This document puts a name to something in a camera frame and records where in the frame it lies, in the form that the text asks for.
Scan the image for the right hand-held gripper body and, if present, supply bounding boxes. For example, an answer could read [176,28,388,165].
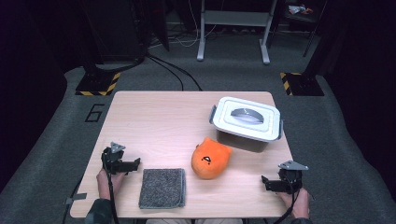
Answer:
[277,160,309,194]

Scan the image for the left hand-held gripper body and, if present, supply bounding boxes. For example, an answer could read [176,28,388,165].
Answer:
[101,142,127,175]

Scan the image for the grey cloth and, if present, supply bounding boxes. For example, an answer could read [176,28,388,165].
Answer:
[138,168,187,210]

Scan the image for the brown transparent storage box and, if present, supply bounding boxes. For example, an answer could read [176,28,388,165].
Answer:
[216,129,269,153]

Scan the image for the orange plush toy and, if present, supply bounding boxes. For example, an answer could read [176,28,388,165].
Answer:
[191,136,233,180]

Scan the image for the white box lid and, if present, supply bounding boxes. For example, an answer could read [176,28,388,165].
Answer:
[208,96,284,144]

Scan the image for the person's right hand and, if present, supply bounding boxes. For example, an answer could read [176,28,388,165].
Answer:
[276,189,311,219]

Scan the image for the person's left hand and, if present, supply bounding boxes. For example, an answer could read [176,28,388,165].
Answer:
[96,169,125,200]

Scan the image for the grey tape strip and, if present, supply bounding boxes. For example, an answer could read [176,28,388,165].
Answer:
[64,192,88,205]

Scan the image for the black base with yellow stripes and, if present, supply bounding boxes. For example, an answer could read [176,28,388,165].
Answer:
[75,72,121,96]
[279,72,325,97]

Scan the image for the black cabinet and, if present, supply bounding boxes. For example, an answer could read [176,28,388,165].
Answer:
[82,0,148,63]

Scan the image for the white metal stand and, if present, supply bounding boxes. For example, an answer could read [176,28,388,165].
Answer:
[196,0,278,65]

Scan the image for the orange and white clutter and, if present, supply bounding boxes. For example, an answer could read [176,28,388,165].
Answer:
[288,4,314,16]

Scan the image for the right hand-held gripper cable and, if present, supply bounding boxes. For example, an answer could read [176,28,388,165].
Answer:
[274,180,302,224]

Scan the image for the hand-held gripper cable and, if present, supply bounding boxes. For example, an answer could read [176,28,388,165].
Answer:
[274,180,302,224]
[105,155,120,224]

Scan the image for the left hand-held gripper cable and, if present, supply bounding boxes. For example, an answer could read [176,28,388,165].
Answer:
[105,155,120,224]

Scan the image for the black floor cable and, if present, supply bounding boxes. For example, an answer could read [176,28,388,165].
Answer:
[148,53,204,91]
[146,55,185,91]

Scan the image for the white cable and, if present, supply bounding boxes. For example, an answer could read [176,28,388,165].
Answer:
[174,0,219,49]

